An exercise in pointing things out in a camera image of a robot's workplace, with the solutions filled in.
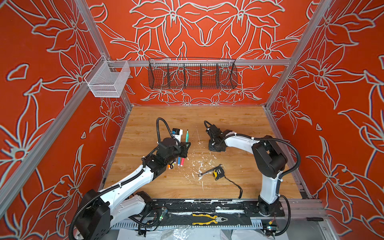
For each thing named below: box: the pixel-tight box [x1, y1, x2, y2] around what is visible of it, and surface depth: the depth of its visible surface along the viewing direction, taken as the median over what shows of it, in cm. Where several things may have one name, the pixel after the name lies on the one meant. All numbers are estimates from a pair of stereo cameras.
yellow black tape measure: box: [213, 167, 225, 181], surface depth 84 cm
